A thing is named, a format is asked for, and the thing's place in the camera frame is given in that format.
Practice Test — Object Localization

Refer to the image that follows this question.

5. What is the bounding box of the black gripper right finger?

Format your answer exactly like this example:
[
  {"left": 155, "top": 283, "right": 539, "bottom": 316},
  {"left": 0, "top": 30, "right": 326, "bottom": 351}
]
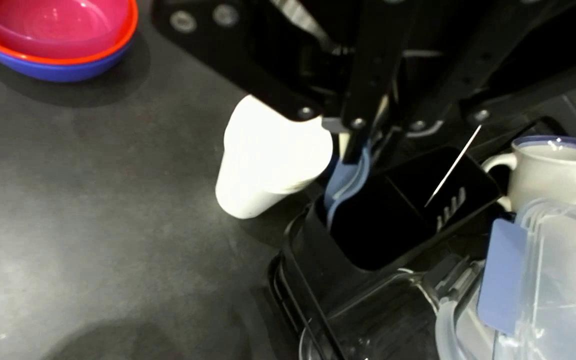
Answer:
[{"left": 404, "top": 0, "right": 576, "bottom": 132}]

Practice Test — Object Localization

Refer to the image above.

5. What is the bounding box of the clear container with blue clips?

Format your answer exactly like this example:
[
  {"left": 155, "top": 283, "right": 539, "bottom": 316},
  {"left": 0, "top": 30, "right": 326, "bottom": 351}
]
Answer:
[{"left": 434, "top": 178, "right": 576, "bottom": 360}]

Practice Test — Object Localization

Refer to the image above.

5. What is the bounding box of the thin metal skewer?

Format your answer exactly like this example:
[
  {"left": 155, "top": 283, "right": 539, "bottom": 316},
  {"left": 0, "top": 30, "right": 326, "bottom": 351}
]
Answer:
[{"left": 422, "top": 121, "right": 486, "bottom": 210}]

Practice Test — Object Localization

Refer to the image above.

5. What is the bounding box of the black utensil holder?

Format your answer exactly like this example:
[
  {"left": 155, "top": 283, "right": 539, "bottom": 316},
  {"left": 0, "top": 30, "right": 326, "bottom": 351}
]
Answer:
[{"left": 280, "top": 142, "right": 504, "bottom": 360}]

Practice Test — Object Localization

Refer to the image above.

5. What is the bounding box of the clear glass jar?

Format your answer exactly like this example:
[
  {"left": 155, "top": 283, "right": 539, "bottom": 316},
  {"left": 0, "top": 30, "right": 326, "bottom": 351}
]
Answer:
[{"left": 296, "top": 265, "right": 451, "bottom": 360}]

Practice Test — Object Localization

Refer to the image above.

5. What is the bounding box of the black drying rack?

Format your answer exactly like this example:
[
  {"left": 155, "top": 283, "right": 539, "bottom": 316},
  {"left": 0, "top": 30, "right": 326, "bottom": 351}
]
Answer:
[{"left": 266, "top": 115, "right": 576, "bottom": 360}]

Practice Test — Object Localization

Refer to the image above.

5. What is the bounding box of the blue plastic bowl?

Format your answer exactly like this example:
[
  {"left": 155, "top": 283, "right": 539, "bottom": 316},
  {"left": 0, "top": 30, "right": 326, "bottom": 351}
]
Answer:
[{"left": 0, "top": 27, "right": 134, "bottom": 86}]

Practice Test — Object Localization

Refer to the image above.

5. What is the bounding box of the pink plastic bowl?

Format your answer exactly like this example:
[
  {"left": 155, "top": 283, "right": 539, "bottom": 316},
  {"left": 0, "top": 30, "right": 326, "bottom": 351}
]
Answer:
[{"left": 0, "top": 0, "right": 134, "bottom": 60}]

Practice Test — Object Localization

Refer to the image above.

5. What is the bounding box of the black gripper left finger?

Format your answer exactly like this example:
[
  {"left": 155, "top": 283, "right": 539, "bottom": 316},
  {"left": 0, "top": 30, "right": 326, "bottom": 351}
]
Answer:
[{"left": 150, "top": 0, "right": 407, "bottom": 162}]

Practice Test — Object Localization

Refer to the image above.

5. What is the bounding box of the white plastic cup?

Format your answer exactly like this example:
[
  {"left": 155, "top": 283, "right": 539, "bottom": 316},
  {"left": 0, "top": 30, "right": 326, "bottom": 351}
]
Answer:
[{"left": 215, "top": 94, "right": 336, "bottom": 221}]

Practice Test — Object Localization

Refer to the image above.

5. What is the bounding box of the light blue plastic fork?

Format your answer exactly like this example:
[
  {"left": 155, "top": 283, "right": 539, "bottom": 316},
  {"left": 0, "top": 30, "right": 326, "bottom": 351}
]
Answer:
[{"left": 325, "top": 128, "right": 375, "bottom": 232}]

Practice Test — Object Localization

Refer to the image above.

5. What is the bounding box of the white mug with blue rim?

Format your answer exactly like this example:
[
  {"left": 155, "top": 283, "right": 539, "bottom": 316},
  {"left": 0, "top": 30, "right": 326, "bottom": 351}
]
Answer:
[{"left": 480, "top": 133, "right": 576, "bottom": 216}]

